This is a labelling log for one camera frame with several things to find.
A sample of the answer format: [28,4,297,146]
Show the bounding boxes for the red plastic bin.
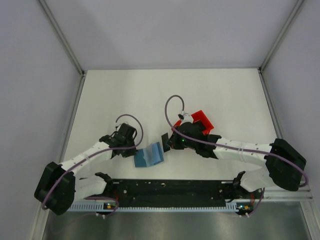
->
[171,110,214,138]

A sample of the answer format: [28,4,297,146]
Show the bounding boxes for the black credit card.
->
[161,133,171,153]

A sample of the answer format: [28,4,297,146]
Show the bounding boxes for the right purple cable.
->
[164,94,309,188]

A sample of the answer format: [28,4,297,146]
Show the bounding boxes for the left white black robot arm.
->
[34,123,137,216]

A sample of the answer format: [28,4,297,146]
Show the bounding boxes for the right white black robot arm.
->
[166,122,306,198]

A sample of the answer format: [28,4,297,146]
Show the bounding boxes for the purple cable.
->
[41,114,144,210]
[164,94,309,188]

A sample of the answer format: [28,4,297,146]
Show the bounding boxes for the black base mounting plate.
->
[99,178,263,208]

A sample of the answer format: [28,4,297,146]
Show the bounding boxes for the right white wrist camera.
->
[178,112,194,125]

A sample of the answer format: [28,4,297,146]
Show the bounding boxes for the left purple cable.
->
[41,114,144,210]

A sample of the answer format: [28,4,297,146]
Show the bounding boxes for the grey slotted cable duct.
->
[67,200,253,214]

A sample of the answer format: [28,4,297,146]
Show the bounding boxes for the blue leather card holder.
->
[134,142,164,168]

